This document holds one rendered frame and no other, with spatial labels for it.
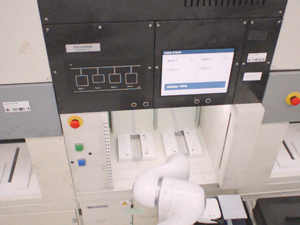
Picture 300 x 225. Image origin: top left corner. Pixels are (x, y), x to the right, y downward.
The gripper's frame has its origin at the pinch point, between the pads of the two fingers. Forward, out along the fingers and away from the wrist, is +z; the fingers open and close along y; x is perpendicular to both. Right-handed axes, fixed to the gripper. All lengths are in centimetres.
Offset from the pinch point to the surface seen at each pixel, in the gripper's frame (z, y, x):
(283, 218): 31.9, -7.0, -20.2
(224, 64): -4, -30, 55
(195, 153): -5, -49, -16
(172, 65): -25, -29, 55
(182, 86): -20, -29, 45
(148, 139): -31, -63, -16
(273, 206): 29.2, -14.2, -20.2
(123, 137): -46, -66, -16
